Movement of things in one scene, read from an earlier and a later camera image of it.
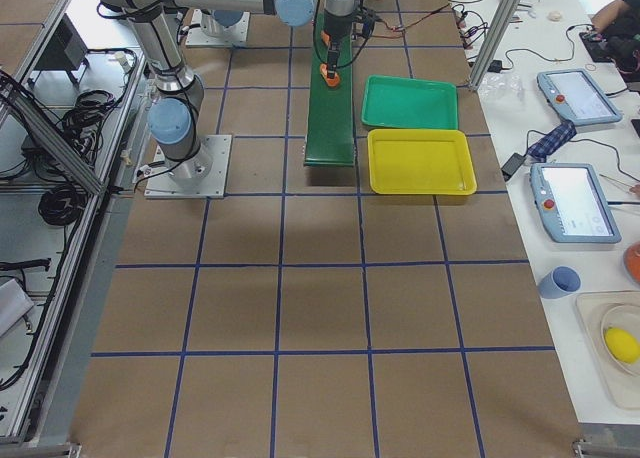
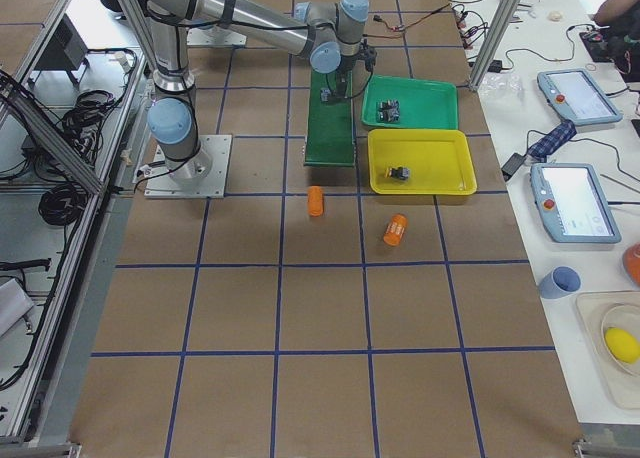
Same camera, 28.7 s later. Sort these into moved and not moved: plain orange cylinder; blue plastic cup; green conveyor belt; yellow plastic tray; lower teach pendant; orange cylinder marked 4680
Moved: orange cylinder marked 4680; plain orange cylinder
Not moved: lower teach pendant; yellow plastic tray; blue plastic cup; green conveyor belt
